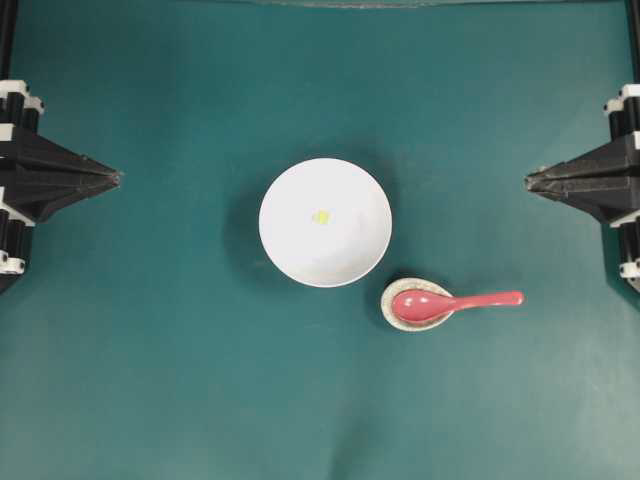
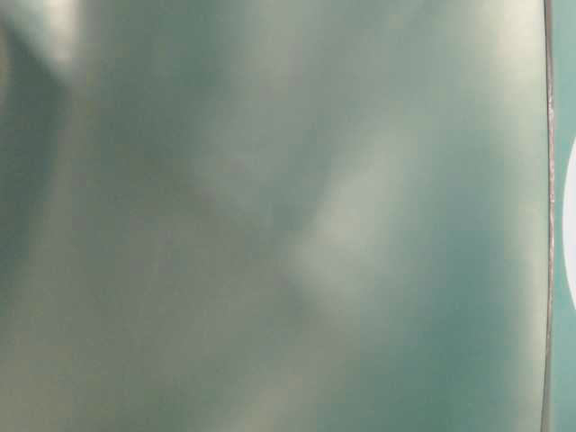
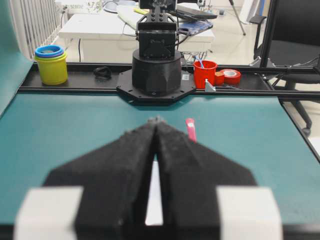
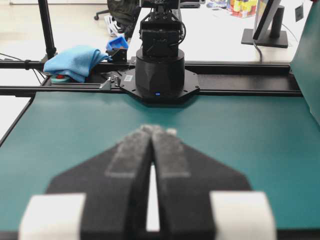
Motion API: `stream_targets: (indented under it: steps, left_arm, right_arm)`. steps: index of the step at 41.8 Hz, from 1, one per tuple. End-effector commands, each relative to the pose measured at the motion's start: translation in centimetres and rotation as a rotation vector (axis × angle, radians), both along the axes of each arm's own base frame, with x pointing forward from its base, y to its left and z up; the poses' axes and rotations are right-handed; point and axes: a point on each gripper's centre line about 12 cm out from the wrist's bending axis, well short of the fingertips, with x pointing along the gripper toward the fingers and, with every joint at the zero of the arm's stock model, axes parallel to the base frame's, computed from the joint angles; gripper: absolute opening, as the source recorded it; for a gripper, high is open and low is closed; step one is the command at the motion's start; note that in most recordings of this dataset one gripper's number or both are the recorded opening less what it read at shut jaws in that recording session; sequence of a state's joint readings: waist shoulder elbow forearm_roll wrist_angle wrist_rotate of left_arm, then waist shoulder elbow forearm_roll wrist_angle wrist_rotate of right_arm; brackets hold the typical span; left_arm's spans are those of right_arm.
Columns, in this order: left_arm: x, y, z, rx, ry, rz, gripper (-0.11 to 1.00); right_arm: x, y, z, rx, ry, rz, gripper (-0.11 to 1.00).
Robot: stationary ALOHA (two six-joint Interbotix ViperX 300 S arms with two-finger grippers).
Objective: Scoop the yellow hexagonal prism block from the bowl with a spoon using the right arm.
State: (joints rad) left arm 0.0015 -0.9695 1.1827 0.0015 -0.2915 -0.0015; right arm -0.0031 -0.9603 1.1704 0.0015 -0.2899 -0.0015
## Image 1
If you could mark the pink ceramic spoon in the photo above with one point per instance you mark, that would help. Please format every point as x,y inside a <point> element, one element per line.
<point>420,305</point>

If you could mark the speckled ceramic spoon rest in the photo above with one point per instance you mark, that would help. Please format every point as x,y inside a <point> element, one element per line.
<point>398,286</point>

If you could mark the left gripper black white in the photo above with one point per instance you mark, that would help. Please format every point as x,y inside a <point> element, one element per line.
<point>27,200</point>

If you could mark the white round bowl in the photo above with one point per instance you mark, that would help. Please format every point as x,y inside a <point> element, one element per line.
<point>344,250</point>

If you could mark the left black frame rail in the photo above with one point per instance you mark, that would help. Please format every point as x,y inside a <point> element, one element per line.
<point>8,19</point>

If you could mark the yellow hexagonal prism block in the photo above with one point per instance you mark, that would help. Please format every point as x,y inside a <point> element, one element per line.
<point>321,217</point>

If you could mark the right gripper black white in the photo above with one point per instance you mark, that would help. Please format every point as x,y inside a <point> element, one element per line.
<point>615,203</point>

